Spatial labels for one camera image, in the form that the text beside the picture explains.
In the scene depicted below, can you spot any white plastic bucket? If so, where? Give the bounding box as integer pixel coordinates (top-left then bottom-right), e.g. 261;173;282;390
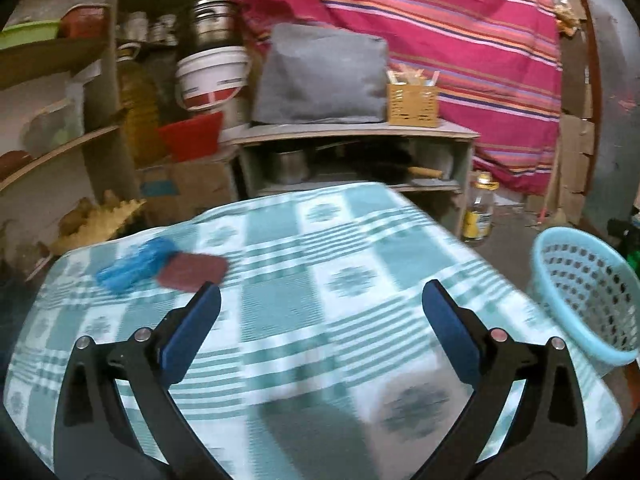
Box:
176;46;252;113

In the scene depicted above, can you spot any red plastic basin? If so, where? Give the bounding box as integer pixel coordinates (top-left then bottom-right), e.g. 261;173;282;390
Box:
158;112;224;162

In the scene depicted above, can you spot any wooden wall shelf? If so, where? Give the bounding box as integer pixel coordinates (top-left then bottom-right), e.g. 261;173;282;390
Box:
1;0;139;242

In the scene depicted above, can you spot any green plastic basin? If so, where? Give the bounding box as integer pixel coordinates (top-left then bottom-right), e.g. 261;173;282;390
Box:
0;21;60;50

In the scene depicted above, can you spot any oil bottle yellow label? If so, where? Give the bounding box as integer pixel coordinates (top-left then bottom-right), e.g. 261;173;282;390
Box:
462;171;499;243

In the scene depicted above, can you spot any grey wooden side shelf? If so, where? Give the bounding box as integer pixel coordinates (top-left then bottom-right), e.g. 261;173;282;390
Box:
233;120;478;236

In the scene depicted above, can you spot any blue plastic bag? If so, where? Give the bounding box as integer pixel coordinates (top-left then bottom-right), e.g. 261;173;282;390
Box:
94;236;179;295

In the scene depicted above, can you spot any wooden utensil holder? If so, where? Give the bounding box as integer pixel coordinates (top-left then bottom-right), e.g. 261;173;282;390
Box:
386;65;440;128

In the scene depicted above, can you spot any red striped curtain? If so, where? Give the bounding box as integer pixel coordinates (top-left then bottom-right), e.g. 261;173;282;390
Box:
233;0;562;194

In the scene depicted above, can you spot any light blue laundry basket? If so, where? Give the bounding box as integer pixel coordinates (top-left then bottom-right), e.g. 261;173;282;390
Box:
527;226;639;374

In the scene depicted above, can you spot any steel pot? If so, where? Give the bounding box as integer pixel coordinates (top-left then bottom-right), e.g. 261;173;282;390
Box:
189;0;240;51

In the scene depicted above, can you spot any grey fabric bag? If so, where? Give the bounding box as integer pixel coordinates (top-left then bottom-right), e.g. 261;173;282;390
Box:
252;23;388;125

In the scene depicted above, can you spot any green checked tablecloth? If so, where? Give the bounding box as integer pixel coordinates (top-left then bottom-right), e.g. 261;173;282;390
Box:
2;181;626;480

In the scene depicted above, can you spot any yellow egg tray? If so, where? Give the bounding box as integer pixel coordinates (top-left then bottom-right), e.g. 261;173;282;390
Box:
49;200;146;256

